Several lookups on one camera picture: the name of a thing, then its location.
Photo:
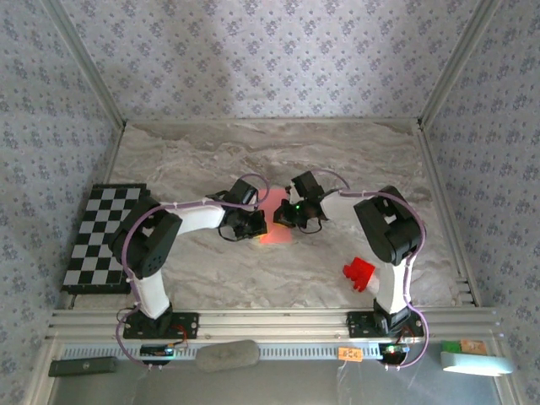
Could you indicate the pink cloth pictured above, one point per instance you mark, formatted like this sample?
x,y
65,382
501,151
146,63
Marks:
x,y
278,236

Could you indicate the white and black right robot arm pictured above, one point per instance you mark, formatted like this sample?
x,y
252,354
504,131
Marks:
x,y
337,208

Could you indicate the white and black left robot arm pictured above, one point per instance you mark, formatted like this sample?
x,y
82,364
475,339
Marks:
x,y
198,217

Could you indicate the red toy block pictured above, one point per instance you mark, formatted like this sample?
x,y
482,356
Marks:
x,y
358,274

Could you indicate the thin aluminium edge strip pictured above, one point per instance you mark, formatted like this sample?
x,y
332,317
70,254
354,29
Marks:
x,y
270,121

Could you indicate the grey foam pad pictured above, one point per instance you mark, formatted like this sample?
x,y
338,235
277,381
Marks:
x,y
228,356

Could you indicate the orange paper tag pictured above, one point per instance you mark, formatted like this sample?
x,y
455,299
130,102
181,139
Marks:
x,y
350,354

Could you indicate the black and white checkerboard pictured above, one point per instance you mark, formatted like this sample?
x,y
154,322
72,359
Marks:
x,y
93,253

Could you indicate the small green box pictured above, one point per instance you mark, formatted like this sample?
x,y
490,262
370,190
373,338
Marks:
x,y
450,347

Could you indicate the small orange box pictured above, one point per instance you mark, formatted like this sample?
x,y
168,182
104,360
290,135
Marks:
x,y
472,347

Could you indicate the black flat bar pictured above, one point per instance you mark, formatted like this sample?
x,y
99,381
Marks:
x,y
82,366

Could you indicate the white oblong case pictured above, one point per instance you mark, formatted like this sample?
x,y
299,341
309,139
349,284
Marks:
x,y
476,365

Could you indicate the wide aluminium base rail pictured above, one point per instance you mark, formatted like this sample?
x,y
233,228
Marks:
x,y
270,325

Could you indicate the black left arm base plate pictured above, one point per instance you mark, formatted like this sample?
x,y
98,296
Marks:
x,y
185,327

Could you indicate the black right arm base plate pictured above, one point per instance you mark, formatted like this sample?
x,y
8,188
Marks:
x,y
358,325

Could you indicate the aluminium side rail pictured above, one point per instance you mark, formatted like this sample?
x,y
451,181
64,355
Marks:
x,y
114,156
444,211

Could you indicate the aluminium frame post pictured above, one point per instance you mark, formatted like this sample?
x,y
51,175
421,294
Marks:
x,y
88,63
457,63

